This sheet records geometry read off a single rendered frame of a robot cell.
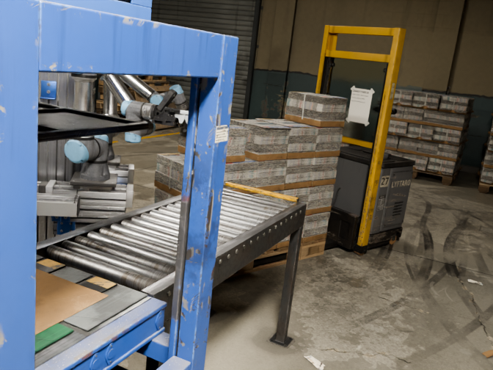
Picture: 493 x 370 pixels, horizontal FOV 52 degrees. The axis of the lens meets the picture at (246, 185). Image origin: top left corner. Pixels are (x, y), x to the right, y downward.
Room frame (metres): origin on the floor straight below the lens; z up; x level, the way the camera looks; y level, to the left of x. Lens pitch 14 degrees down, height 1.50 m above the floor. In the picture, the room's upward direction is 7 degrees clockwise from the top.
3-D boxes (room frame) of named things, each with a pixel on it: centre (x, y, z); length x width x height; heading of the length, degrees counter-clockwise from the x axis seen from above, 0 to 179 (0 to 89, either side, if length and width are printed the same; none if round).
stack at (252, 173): (3.55, 0.06, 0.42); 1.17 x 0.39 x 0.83; 133
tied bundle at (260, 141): (3.64, -0.03, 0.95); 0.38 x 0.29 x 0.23; 44
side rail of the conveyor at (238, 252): (1.99, -0.03, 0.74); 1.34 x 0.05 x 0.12; 155
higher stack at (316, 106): (4.04, -0.47, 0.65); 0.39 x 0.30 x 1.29; 43
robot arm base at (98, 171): (2.56, 0.79, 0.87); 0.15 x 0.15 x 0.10
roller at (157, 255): (1.74, 0.37, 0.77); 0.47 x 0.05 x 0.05; 65
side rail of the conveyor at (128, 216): (2.20, 0.43, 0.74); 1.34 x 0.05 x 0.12; 155
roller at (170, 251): (1.80, 0.34, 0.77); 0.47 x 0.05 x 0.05; 65
